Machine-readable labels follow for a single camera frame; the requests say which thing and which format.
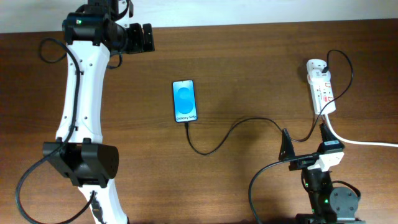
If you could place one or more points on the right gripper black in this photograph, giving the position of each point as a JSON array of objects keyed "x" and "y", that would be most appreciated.
[{"x": 288, "y": 151}]

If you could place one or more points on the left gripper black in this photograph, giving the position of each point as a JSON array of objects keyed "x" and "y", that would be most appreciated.
[{"x": 137, "y": 45}]

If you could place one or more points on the blue Galaxy smartphone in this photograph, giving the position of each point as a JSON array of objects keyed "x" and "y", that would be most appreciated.
[{"x": 184, "y": 101}]

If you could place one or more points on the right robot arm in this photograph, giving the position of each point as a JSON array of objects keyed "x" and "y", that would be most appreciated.
[{"x": 331, "y": 201}]

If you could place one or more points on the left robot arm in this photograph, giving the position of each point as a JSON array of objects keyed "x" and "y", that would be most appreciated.
[{"x": 94, "y": 33}]

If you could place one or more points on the white USB charger plug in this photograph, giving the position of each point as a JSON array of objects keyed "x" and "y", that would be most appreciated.
[{"x": 315, "y": 72}]

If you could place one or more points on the white power strip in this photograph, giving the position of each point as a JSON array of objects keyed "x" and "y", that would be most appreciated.
[{"x": 322, "y": 97}]

